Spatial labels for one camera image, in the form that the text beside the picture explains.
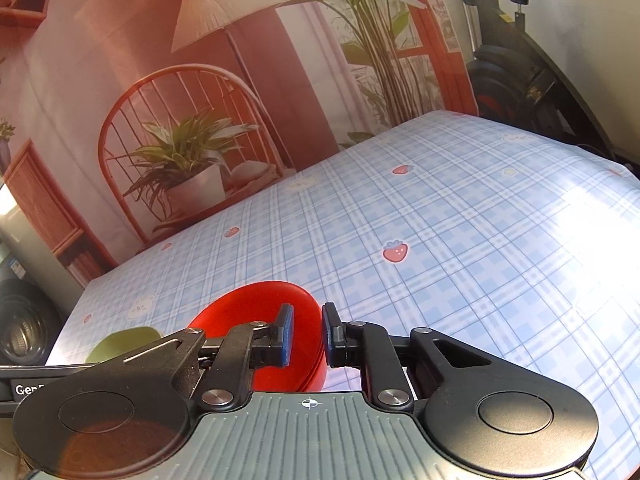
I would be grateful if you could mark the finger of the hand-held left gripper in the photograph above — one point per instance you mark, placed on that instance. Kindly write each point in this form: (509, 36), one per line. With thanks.
(45, 371)

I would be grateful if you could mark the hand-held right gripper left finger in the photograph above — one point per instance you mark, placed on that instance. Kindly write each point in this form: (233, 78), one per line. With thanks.
(286, 337)

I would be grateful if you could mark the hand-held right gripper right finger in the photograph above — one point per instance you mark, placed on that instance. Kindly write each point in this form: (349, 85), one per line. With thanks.
(327, 332)

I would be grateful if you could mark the red bowl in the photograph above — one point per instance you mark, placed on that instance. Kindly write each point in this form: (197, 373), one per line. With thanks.
(240, 305)

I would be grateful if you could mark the grey washing machine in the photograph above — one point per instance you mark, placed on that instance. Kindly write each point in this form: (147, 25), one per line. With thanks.
(25, 330)

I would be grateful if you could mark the green bowl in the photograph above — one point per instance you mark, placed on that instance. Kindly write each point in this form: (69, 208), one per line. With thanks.
(125, 342)

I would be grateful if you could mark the plaid strawberry tablecloth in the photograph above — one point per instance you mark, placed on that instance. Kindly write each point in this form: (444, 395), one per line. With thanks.
(450, 240)

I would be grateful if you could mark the printed room backdrop cloth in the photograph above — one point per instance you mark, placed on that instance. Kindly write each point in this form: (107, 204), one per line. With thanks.
(280, 50)

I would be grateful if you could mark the black exercise bike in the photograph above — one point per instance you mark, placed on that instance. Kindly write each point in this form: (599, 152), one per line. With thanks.
(520, 75)

